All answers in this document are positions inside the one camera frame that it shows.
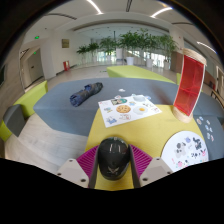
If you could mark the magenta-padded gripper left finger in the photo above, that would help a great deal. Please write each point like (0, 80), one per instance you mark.
(71, 170)

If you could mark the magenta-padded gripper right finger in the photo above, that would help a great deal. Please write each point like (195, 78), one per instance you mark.
(156, 169)

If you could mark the black computer mouse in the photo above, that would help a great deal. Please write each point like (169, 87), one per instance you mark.
(113, 158)

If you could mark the round white animal-print mouse pad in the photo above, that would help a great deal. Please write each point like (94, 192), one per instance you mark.
(185, 150)

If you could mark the small white-blue sticker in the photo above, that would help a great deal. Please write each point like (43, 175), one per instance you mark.
(208, 135)

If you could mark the white food-print sticker sheet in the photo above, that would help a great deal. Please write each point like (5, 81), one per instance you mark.
(128, 111)

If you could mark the small red-white sticker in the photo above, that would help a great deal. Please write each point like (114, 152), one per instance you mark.
(212, 137)

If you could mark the small round brownish sticker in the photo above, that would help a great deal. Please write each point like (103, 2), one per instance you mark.
(199, 121)

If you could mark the small blue sticker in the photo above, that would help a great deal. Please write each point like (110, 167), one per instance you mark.
(147, 97)
(206, 127)
(201, 117)

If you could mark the small white sticker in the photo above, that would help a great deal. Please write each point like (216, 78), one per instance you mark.
(208, 122)
(121, 90)
(210, 129)

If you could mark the grey chair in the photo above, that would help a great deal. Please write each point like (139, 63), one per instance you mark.
(14, 120)

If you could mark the folded dark blue umbrella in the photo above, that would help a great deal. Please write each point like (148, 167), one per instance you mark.
(85, 94)

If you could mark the lime green bench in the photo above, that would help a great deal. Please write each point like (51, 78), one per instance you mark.
(31, 98)

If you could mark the red panel lantern wooden ends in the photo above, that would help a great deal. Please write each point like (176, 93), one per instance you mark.
(189, 85)

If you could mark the lime green table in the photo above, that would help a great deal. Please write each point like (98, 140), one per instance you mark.
(178, 78)
(136, 73)

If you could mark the red fire extinguisher box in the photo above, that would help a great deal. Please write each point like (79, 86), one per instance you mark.
(66, 65)

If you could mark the brown wooden counter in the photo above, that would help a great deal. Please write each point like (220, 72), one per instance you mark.
(176, 61)

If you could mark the group of potted plants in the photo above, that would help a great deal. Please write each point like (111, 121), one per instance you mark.
(130, 41)

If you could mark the green exit sign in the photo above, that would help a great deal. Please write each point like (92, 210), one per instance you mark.
(37, 37)

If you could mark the group of ceiling lights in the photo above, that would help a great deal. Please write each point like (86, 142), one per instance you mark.
(94, 6)

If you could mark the golden wall plaque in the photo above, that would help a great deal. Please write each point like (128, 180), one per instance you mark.
(65, 43)

